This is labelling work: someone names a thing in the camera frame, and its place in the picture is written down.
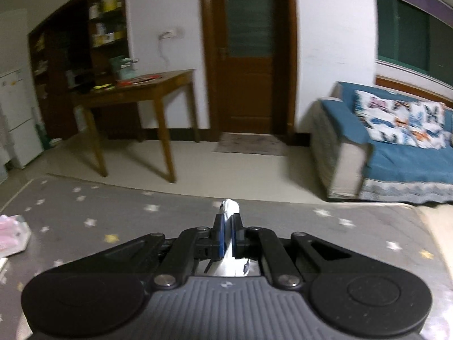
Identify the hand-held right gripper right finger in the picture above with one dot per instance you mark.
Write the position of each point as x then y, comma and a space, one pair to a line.
234, 237

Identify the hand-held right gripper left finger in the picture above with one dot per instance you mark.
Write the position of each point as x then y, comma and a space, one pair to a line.
221, 233

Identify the white garment with blue spots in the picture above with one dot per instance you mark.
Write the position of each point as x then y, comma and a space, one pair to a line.
230, 206

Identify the grey doormat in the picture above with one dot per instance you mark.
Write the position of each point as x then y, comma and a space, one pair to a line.
251, 144

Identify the grey star print tablecloth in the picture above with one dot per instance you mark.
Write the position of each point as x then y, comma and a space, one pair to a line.
106, 219

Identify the brown wooden door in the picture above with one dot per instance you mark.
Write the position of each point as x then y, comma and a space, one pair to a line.
247, 88

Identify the wooden side table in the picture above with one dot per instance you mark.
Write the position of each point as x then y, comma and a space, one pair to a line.
141, 88

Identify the red flat packet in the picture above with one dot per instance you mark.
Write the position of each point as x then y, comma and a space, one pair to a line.
141, 79

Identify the blue sofa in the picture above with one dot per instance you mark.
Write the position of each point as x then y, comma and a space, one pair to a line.
400, 163

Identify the yellow paper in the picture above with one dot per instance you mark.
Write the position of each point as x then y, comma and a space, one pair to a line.
104, 86

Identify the butterfly print pillow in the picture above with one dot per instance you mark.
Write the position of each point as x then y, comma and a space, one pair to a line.
382, 117
430, 127

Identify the teal appliance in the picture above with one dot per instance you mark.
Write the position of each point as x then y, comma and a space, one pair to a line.
122, 69

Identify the pink tissue pack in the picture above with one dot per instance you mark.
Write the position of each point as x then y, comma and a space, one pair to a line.
12, 233

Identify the row of yellow boxes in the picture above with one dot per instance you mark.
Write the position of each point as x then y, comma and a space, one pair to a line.
106, 39

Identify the white refrigerator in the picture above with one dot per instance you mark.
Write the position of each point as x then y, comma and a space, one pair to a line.
17, 124

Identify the dark wooden shelf cabinet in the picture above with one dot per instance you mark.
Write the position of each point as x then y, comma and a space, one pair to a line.
63, 53

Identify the yellow tin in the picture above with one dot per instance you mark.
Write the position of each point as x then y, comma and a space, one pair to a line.
109, 3

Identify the dark green window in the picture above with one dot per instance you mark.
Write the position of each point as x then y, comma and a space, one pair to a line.
407, 32

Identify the white wall socket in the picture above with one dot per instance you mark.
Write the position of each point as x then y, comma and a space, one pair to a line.
171, 33

